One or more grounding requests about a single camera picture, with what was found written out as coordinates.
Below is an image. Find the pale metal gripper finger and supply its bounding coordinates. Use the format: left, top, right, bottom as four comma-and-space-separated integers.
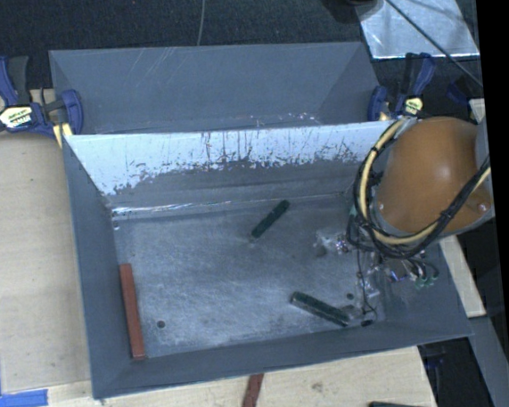
314, 227, 353, 258
340, 271, 385, 321

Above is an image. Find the grey metal bin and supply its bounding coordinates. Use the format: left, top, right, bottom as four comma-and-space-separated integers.
46, 12, 477, 402

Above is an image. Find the red-brown flat block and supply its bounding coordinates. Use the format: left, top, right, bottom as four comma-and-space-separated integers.
118, 261, 148, 362
227, 372, 268, 407

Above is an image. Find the pale wood flat board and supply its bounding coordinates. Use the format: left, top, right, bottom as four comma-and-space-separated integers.
0, 130, 94, 395

